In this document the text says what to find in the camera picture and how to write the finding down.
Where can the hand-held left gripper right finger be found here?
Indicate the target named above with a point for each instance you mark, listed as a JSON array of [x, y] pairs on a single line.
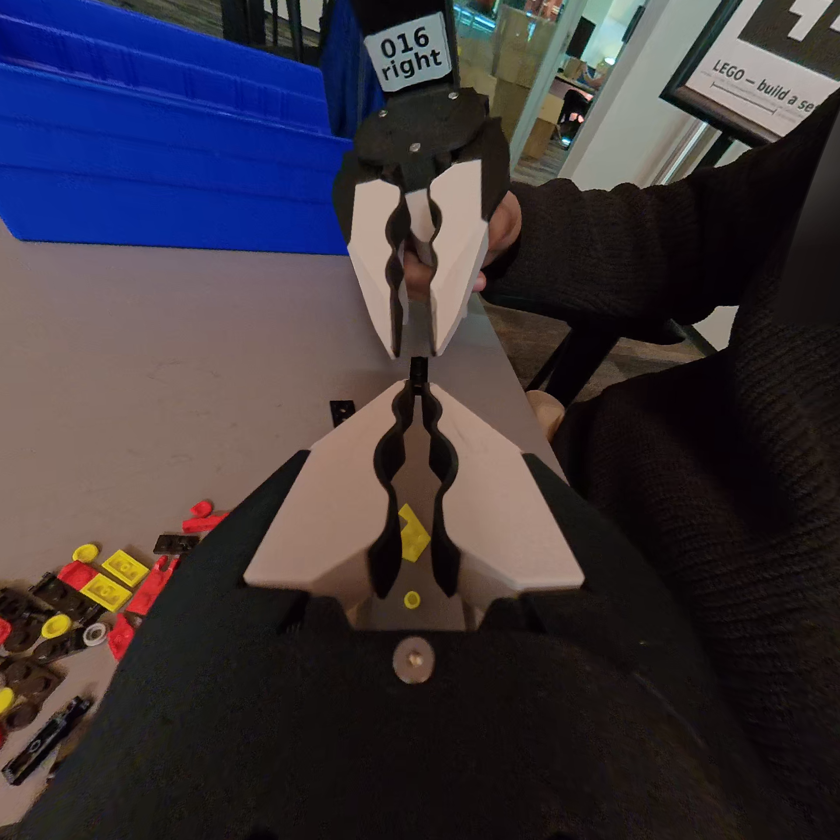
[[512, 525]]

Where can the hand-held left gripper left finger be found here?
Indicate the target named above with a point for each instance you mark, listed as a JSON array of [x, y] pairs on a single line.
[[315, 525]]

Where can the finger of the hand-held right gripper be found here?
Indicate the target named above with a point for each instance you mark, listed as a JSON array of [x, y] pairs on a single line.
[[371, 249], [459, 249]]

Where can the dark brown lego plate assembly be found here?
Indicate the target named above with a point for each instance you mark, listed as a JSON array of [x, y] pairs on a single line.
[[417, 374]]

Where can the pile of lego pieces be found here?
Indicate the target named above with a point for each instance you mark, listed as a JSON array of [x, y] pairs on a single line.
[[39, 643]]

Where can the person's right forearm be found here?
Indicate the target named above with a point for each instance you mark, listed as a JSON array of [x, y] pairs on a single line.
[[623, 249]]

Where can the yellow lego wedge plate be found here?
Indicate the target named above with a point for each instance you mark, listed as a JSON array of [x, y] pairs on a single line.
[[413, 535]]

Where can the black lego slope brick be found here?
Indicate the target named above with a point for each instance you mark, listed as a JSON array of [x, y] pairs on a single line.
[[341, 413]]

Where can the person's right hand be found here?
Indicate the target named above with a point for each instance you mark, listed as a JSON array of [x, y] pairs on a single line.
[[505, 223]]

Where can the blue fabric banner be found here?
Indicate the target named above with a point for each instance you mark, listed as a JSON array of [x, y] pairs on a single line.
[[338, 65]]

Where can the cardboard boxes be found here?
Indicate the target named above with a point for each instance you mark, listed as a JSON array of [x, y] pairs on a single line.
[[518, 85]]

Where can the person's leg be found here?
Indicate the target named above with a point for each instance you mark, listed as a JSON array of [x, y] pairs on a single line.
[[544, 413]]

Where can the black table leg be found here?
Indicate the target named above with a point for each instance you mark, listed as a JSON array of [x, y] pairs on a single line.
[[577, 361]]

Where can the plain blue plastic bin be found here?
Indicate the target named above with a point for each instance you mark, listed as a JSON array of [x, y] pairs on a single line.
[[164, 164]]

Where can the black framed wall sign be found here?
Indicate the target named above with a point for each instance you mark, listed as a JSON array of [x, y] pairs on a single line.
[[754, 59]]

